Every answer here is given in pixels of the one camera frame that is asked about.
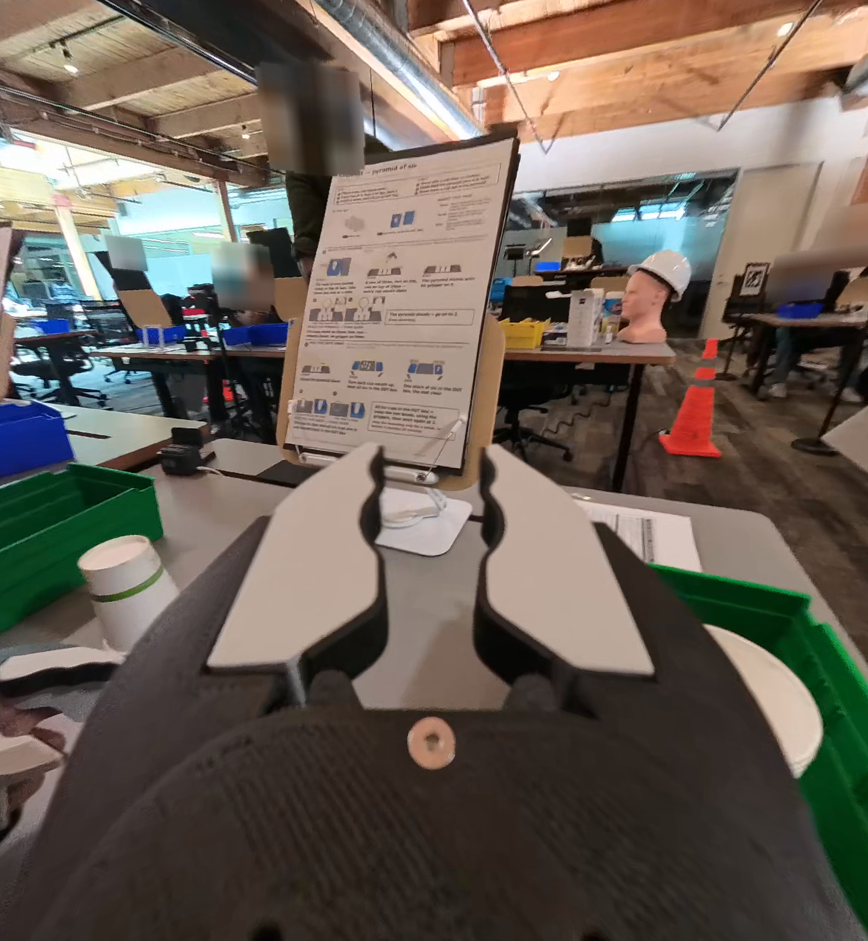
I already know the yellow plastic bin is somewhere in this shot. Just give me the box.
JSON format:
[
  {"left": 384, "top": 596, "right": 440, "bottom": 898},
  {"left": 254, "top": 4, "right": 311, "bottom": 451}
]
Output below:
[{"left": 499, "top": 318, "right": 553, "bottom": 350}]

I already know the wooden desk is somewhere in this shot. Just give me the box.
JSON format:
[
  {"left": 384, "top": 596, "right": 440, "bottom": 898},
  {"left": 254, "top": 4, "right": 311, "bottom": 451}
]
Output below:
[
  {"left": 504, "top": 342, "right": 677, "bottom": 494},
  {"left": 92, "top": 342, "right": 288, "bottom": 423},
  {"left": 739, "top": 312, "right": 868, "bottom": 401}
]

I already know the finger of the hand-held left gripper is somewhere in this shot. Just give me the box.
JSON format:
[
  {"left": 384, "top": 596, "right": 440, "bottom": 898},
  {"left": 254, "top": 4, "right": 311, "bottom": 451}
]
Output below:
[
  {"left": 0, "top": 728, "right": 68, "bottom": 782},
  {"left": 0, "top": 647, "right": 125, "bottom": 695}
]

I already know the orange traffic cone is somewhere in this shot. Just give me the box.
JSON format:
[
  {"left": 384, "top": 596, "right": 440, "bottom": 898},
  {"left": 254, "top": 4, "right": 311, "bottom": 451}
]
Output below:
[{"left": 658, "top": 338, "right": 723, "bottom": 458}]

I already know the black charging hub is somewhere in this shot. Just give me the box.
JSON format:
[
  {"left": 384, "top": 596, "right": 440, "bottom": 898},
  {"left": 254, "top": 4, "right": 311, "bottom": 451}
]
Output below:
[{"left": 158, "top": 428, "right": 207, "bottom": 477}]

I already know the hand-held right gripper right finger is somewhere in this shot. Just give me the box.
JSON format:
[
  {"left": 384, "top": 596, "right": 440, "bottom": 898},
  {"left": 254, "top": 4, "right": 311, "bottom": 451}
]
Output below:
[{"left": 472, "top": 443, "right": 657, "bottom": 688}]

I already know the laminated paper sheet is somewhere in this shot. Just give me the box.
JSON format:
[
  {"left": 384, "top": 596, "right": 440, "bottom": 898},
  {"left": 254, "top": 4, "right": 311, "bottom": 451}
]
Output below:
[{"left": 574, "top": 500, "right": 703, "bottom": 573}]

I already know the white paper cup green band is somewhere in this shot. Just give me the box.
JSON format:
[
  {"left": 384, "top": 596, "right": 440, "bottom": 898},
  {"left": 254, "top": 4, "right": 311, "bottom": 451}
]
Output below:
[
  {"left": 77, "top": 535, "right": 181, "bottom": 655},
  {"left": 702, "top": 623, "right": 824, "bottom": 779}
]

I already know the black office chair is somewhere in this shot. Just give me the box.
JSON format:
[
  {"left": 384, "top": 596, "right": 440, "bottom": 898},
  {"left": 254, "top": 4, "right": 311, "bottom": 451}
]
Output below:
[
  {"left": 493, "top": 360, "right": 575, "bottom": 463},
  {"left": 11, "top": 342, "right": 96, "bottom": 407}
]

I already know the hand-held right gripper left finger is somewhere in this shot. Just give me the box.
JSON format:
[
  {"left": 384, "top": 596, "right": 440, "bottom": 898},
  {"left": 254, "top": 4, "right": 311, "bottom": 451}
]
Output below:
[{"left": 205, "top": 441, "right": 391, "bottom": 707}]

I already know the grey panel on stand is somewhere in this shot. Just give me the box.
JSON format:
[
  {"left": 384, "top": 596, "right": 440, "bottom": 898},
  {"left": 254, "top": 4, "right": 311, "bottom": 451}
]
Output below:
[{"left": 822, "top": 382, "right": 868, "bottom": 479}]

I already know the mannequin head white helmet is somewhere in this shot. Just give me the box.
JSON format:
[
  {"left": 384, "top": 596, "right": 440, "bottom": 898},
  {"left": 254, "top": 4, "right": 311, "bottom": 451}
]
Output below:
[{"left": 616, "top": 250, "right": 694, "bottom": 345}]

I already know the silver ceiling duct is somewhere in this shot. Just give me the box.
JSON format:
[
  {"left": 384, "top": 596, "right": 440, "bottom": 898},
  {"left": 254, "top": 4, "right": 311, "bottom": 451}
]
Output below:
[{"left": 315, "top": 0, "right": 482, "bottom": 141}]

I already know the white product box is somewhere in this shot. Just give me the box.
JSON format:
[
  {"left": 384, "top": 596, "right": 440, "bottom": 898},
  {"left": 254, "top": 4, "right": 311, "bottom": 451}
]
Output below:
[{"left": 568, "top": 288, "right": 605, "bottom": 348}]

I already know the white board stand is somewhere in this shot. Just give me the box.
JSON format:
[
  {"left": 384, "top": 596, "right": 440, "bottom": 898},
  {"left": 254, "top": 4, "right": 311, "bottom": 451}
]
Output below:
[{"left": 298, "top": 448, "right": 473, "bottom": 557}]

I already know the green plastic bin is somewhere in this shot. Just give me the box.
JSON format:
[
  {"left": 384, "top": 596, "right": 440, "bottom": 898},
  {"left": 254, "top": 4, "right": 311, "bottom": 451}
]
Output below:
[
  {"left": 651, "top": 565, "right": 868, "bottom": 941},
  {"left": 0, "top": 463, "right": 165, "bottom": 655}
]

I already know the large blue plastic bin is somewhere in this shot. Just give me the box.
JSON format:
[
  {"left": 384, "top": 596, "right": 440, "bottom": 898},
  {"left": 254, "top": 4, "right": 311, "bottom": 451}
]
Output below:
[{"left": 0, "top": 399, "right": 75, "bottom": 490}]

